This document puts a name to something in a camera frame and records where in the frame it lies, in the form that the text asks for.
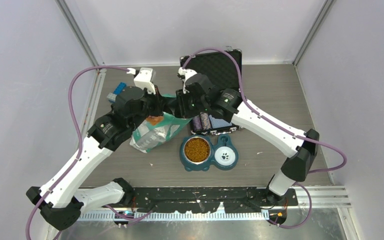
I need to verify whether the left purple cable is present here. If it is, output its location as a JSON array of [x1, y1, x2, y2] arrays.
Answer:
[[25, 65, 156, 240]]

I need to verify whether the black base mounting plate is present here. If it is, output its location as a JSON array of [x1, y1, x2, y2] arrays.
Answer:
[[110, 186, 298, 214]]

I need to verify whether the white lego brick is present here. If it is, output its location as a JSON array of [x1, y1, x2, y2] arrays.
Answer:
[[106, 93, 117, 103]]

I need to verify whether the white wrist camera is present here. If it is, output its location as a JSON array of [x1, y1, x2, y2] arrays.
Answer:
[[177, 67, 197, 94], [127, 67, 156, 95]]

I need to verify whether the black poker chip case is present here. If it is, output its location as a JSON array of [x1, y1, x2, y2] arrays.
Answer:
[[186, 51, 242, 135]]

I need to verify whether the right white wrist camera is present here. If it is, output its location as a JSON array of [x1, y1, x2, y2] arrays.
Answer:
[[177, 67, 197, 94]]

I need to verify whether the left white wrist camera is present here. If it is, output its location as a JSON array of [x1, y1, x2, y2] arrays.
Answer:
[[127, 67, 156, 95]]

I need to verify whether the green pet food bag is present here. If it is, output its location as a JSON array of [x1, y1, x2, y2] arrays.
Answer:
[[129, 109, 191, 153]]

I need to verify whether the blue lego brick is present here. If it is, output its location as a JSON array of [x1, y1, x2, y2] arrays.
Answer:
[[113, 82, 127, 95]]

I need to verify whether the teal double pet bowl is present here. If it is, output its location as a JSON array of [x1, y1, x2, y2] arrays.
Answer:
[[179, 134, 239, 172]]

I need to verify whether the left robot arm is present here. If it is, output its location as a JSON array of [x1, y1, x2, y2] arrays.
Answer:
[[26, 86, 165, 231]]

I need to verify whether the blue card deck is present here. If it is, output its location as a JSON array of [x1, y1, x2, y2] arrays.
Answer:
[[209, 115, 232, 129]]

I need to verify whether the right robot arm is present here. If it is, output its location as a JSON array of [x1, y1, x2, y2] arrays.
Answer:
[[176, 68, 320, 205]]

